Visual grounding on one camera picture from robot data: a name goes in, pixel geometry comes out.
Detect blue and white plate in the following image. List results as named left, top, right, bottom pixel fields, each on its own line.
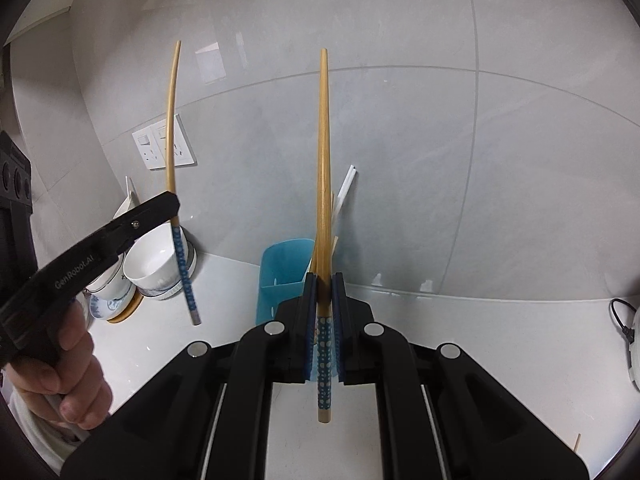
left=89, top=292, right=136, bottom=321

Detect plain white bowl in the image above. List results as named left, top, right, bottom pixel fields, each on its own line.
left=122, top=222, right=188, bottom=286

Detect black power cable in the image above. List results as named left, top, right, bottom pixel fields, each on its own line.
left=609, top=298, right=638, bottom=346

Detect white appliance pink print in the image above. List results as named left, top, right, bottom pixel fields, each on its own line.
left=625, top=307, right=640, bottom=393

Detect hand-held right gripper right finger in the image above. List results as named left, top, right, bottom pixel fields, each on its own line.
left=332, top=272, right=591, bottom=480

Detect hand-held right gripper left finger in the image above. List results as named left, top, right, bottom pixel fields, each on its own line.
left=60, top=272, right=318, bottom=480

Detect black appliance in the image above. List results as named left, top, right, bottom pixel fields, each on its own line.
left=0, top=130, right=38, bottom=311

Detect white wrapped disposable chopsticks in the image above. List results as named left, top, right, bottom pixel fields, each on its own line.
left=327, top=164, right=359, bottom=261

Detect round wooden board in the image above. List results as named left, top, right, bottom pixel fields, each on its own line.
left=107, top=292, right=146, bottom=324

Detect white squeeze tube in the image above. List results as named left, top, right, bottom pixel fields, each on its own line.
left=114, top=176, right=141, bottom=221

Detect blue rimmed white bowl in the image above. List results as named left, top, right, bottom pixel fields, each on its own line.
left=135, top=240, right=197, bottom=301

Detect white bowl blue pattern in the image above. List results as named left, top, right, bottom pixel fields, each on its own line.
left=85, top=255, right=133, bottom=301

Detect white wall switch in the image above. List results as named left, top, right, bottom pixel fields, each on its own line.
left=131, top=126, right=166, bottom=170

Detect white wall socket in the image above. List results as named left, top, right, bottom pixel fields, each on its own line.
left=152, top=114, right=196, bottom=168

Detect person's left hand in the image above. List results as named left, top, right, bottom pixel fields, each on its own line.
left=9, top=299, right=114, bottom=425

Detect blue plastic utensil holder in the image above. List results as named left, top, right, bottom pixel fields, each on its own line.
left=256, top=238, right=321, bottom=328

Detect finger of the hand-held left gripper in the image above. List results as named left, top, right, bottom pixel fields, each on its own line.
left=85, top=191, right=181, bottom=266

